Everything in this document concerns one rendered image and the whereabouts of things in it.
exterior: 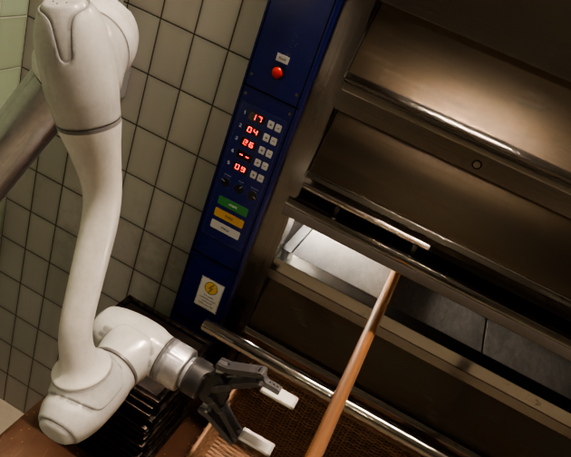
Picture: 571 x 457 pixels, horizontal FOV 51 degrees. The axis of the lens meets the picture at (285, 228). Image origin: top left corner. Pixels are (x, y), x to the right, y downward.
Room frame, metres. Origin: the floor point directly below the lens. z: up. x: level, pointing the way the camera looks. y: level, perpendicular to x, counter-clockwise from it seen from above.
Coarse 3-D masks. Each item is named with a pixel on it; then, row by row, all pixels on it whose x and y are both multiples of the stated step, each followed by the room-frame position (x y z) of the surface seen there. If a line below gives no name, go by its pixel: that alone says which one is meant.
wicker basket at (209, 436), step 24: (288, 384) 1.33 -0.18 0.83; (240, 408) 1.31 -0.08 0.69; (264, 408) 1.31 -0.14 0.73; (288, 408) 1.30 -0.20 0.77; (216, 432) 1.22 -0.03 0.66; (264, 432) 1.28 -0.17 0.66; (288, 432) 1.28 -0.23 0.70; (312, 432) 1.28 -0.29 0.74; (336, 432) 1.28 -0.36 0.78; (360, 432) 1.27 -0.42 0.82; (192, 456) 1.05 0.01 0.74; (216, 456) 1.20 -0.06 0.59; (240, 456) 1.23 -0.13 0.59; (264, 456) 1.26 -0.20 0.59; (288, 456) 1.26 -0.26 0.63; (336, 456) 1.25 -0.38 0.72; (384, 456) 1.25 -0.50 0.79; (408, 456) 1.24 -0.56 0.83
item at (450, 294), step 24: (288, 216) 1.25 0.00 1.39; (336, 240) 1.22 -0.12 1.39; (384, 240) 1.30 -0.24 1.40; (384, 264) 1.20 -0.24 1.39; (432, 264) 1.28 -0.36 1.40; (432, 288) 1.17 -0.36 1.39; (480, 288) 1.26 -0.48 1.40; (504, 288) 1.33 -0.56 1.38; (480, 312) 1.15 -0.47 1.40; (528, 312) 1.24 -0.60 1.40; (528, 336) 1.13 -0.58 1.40
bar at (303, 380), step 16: (208, 320) 1.05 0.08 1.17; (224, 336) 1.03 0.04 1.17; (240, 336) 1.04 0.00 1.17; (240, 352) 1.02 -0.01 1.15; (256, 352) 1.01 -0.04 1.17; (272, 368) 1.00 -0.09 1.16; (288, 368) 1.00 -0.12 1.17; (304, 384) 0.98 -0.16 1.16; (320, 384) 0.99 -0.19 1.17; (352, 400) 0.98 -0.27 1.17; (368, 416) 0.96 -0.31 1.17; (384, 432) 0.94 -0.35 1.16; (400, 432) 0.95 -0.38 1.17; (416, 448) 0.93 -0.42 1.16; (432, 448) 0.93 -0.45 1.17
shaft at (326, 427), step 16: (384, 288) 1.41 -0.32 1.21; (384, 304) 1.34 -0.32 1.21; (368, 320) 1.25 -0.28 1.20; (368, 336) 1.17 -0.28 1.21; (352, 368) 1.04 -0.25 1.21; (352, 384) 0.99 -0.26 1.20; (336, 400) 0.93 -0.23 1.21; (336, 416) 0.89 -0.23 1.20; (320, 432) 0.83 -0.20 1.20; (320, 448) 0.79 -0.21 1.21
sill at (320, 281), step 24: (288, 264) 1.39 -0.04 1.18; (312, 288) 1.37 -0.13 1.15; (336, 288) 1.36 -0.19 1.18; (360, 312) 1.34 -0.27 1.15; (384, 312) 1.34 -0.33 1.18; (408, 336) 1.32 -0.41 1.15; (432, 336) 1.32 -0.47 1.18; (456, 360) 1.29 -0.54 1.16; (480, 360) 1.30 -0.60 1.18; (504, 384) 1.26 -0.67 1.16; (528, 384) 1.28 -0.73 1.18; (552, 408) 1.24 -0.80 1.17
